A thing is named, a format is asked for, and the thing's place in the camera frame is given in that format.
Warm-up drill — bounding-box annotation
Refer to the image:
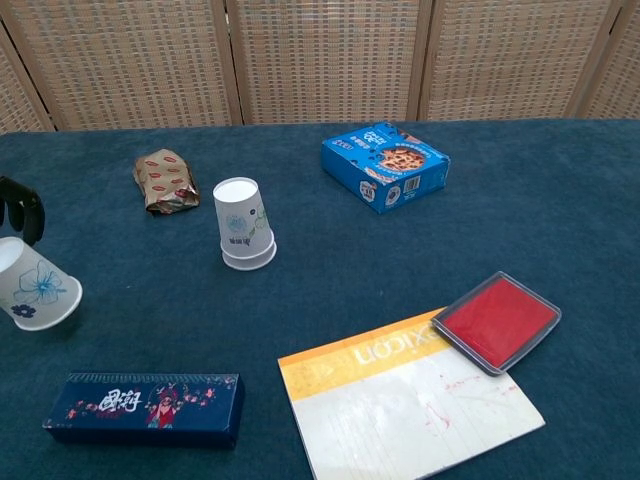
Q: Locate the woven folding screen panel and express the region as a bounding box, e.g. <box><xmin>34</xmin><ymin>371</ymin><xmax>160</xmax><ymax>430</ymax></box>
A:
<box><xmin>0</xmin><ymin>0</ymin><xmax>245</xmax><ymax>132</ymax></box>
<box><xmin>418</xmin><ymin>0</ymin><xmax>627</xmax><ymax>122</ymax></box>
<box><xmin>0</xmin><ymin>29</ymin><xmax>55</xmax><ymax>134</ymax></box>
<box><xmin>224</xmin><ymin>0</ymin><xmax>434</xmax><ymax>126</ymax></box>
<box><xmin>564</xmin><ymin>9</ymin><xmax>640</xmax><ymax>121</ymax></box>

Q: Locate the white floral paper cup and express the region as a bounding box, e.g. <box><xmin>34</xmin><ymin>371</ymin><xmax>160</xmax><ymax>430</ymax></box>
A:
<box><xmin>221</xmin><ymin>241</ymin><xmax>278</xmax><ymax>272</ymax></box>
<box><xmin>212</xmin><ymin>177</ymin><xmax>277</xmax><ymax>262</ymax></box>

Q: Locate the white paper cup blue flower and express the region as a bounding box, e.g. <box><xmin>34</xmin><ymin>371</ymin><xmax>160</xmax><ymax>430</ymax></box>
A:
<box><xmin>0</xmin><ymin>236</ymin><xmax>83</xmax><ymax>332</ymax></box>

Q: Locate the yellow white notebook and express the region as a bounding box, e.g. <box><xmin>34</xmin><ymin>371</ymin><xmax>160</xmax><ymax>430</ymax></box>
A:
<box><xmin>277</xmin><ymin>307</ymin><xmax>547</xmax><ymax>480</ymax></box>

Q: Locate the dark blue long box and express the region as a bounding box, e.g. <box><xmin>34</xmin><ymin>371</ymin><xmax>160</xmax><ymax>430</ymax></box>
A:
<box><xmin>42</xmin><ymin>371</ymin><xmax>246</xmax><ymax>449</ymax></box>

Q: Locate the red ink pad case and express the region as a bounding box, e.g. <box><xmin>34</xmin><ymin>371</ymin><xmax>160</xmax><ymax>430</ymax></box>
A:
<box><xmin>430</xmin><ymin>270</ymin><xmax>563</xmax><ymax>376</ymax></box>

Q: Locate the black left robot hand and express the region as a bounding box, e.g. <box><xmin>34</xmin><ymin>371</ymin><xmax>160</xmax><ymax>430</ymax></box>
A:
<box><xmin>0</xmin><ymin>175</ymin><xmax>46</xmax><ymax>246</ymax></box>

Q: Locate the brown crumpled snack wrapper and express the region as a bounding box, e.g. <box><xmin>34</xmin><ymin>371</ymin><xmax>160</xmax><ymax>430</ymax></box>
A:
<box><xmin>132</xmin><ymin>148</ymin><xmax>201</xmax><ymax>217</ymax></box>

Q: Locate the blue tablecloth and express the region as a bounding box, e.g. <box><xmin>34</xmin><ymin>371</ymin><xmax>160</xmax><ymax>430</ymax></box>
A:
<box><xmin>0</xmin><ymin>118</ymin><xmax>640</xmax><ymax>480</ymax></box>

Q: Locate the blue cookie box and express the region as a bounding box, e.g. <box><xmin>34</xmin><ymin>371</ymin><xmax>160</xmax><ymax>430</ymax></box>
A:
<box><xmin>320</xmin><ymin>121</ymin><xmax>451</xmax><ymax>215</ymax></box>

